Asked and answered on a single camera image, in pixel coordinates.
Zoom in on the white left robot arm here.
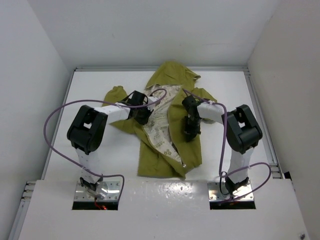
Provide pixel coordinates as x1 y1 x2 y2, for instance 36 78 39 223
67 91 158 192

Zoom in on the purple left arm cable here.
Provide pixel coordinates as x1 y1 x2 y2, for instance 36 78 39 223
43 88 168 198

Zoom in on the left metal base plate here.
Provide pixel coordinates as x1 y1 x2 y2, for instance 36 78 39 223
74 180 121 203

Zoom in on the metal base plate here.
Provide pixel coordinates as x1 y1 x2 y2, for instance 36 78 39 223
207 181 254 202
74 180 121 203

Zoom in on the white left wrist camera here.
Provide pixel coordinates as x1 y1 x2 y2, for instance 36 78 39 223
147 96 159 112

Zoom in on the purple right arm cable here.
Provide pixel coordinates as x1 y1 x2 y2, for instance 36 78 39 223
182 88 272 202

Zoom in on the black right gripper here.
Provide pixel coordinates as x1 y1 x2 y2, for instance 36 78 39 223
185 115 204 142

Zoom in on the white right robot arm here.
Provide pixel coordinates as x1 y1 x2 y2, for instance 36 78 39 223
182 95 263 195

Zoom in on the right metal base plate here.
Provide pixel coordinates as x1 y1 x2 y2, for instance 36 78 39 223
207 181 254 202

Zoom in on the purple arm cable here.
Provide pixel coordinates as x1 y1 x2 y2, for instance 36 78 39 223
43 88 168 198
182 88 272 202

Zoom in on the olive green hooded jacket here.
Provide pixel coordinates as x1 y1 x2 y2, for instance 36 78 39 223
112 61 216 179

